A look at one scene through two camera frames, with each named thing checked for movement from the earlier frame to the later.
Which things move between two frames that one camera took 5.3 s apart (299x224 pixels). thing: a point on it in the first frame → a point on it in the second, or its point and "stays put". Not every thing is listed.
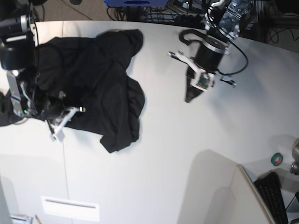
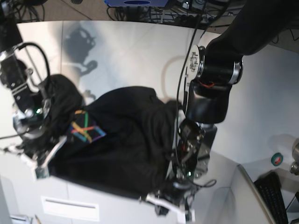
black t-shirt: (82, 83) → (120, 140)
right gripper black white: (203, 68) → (179, 196)
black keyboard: (269, 188) stays put
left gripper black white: (56, 111) → (38, 150)
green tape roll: (276, 159) stays put
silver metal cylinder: (294, 168) stays put
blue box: (136, 3) stays put
